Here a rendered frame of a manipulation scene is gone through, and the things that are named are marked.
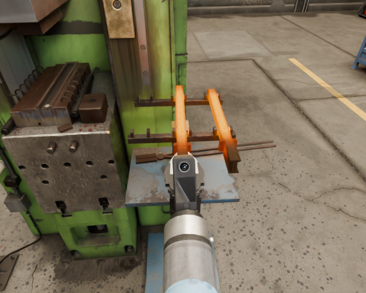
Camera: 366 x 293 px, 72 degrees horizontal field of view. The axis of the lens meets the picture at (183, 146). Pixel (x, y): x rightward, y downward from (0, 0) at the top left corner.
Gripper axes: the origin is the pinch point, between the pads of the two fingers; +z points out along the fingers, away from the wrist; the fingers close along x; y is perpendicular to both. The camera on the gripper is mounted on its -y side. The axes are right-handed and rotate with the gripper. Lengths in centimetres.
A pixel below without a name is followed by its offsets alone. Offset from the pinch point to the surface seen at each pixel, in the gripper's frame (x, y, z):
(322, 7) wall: 384, 93, 670
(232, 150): 12.4, -2.0, -1.4
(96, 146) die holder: -31.9, 17.4, 25.5
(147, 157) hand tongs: -13.2, 25.3, 27.4
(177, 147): -1.4, -1.3, 0.8
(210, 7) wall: 91, 86, 642
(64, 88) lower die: -46, 3, 46
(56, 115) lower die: -45, 7, 31
